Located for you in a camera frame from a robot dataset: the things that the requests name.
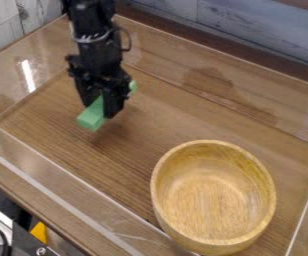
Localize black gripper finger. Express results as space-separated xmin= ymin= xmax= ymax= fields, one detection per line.
xmin=102 ymin=87 xmax=128 ymax=119
xmin=76 ymin=79 xmax=101 ymax=107

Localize clear acrylic enclosure walls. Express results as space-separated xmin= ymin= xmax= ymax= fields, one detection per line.
xmin=0 ymin=9 xmax=308 ymax=256

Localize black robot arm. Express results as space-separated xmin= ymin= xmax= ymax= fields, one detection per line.
xmin=62 ymin=0 xmax=132 ymax=118

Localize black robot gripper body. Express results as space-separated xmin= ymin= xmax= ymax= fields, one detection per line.
xmin=65 ymin=34 xmax=135 ymax=101

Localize brown wooden bowl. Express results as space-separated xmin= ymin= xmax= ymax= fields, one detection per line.
xmin=151 ymin=140 xmax=277 ymax=256

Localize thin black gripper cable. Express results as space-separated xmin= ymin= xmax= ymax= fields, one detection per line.
xmin=113 ymin=27 xmax=133 ymax=53

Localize yellow and black device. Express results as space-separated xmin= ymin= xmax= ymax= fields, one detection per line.
xmin=0 ymin=186 xmax=89 ymax=256

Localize green rectangular block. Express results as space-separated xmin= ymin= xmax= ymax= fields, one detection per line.
xmin=77 ymin=80 xmax=139 ymax=132

